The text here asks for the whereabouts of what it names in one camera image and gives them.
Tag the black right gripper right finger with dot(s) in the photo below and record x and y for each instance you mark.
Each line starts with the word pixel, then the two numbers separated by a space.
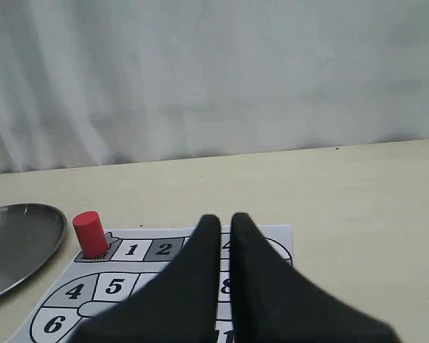
pixel 272 302

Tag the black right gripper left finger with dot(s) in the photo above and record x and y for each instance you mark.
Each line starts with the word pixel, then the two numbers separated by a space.
pixel 178 305

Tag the red cylinder game piece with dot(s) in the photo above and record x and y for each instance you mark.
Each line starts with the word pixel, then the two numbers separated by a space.
pixel 90 234

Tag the paper number game board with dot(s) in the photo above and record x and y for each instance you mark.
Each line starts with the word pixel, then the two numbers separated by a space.
pixel 88 287

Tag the round stainless steel plate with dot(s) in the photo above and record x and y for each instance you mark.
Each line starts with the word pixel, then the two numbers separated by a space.
pixel 30 234

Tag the white fabric backdrop curtain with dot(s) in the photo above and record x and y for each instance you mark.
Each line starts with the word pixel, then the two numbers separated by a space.
pixel 87 83

